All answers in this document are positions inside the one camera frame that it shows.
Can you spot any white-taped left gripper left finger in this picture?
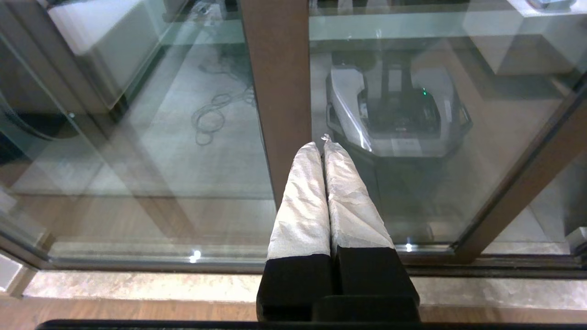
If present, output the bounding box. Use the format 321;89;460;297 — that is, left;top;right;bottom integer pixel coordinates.
256;141;336;322

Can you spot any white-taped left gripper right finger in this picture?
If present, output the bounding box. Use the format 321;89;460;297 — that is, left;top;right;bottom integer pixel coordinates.
321;134;421;307

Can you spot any brown-framed sliding glass door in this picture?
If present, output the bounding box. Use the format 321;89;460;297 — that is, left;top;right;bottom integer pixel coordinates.
0;0;587;266

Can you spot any brown-framed fixed glass panel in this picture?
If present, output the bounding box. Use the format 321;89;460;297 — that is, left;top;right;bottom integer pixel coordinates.
0;0;313;275

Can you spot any dark metal floor track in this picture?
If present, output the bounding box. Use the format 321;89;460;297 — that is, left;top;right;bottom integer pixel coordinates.
406;259;587;279

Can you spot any dark front-load washing machine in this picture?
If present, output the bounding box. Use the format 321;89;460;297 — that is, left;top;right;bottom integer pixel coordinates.
0;27;111;140

